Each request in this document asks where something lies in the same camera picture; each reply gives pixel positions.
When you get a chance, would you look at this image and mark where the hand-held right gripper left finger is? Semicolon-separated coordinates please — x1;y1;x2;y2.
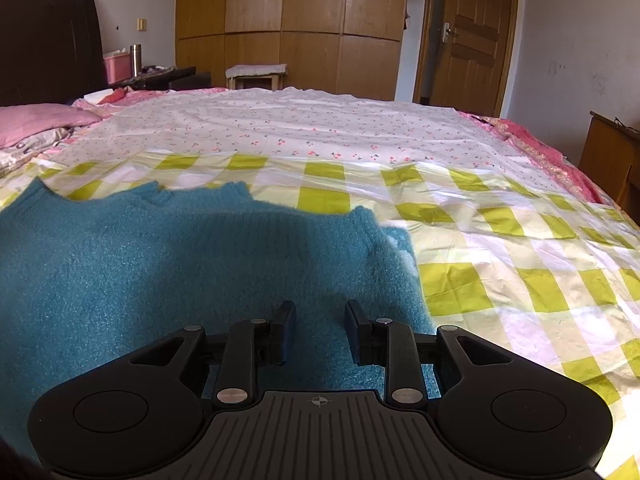
127;300;297;409

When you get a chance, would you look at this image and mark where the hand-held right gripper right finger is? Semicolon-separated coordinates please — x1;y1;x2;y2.
344;299;517;407

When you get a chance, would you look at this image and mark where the teal knitted sweater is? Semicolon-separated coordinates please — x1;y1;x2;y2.
0;179;435;463

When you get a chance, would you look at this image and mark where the checked floral bed sheet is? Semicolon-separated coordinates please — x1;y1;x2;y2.
0;87;640;480

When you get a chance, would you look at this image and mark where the pink quilt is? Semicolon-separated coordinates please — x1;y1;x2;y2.
457;109;609;207

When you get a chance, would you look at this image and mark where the small stool with cloth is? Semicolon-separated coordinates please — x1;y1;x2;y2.
225;63;290;92

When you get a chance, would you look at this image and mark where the dark nightstand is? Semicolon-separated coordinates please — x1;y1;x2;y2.
107;65;212;92

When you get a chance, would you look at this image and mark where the wooden desk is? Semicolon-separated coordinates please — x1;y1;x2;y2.
577;110;640;212

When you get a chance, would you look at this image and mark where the pink box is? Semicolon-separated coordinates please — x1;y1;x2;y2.
102;50;135;84

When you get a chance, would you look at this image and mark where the white patterned pillow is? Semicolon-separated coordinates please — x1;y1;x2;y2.
0;127;77;179

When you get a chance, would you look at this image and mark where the wooden door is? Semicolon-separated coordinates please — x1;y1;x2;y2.
426;0;519;117

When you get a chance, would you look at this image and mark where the pink pillow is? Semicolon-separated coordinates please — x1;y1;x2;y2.
0;103;104;150

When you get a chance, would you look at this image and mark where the wooden wardrobe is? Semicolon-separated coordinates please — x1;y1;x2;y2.
174;0;411;101

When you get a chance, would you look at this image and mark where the dark wooden headboard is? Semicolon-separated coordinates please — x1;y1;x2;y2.
0;0;109;109

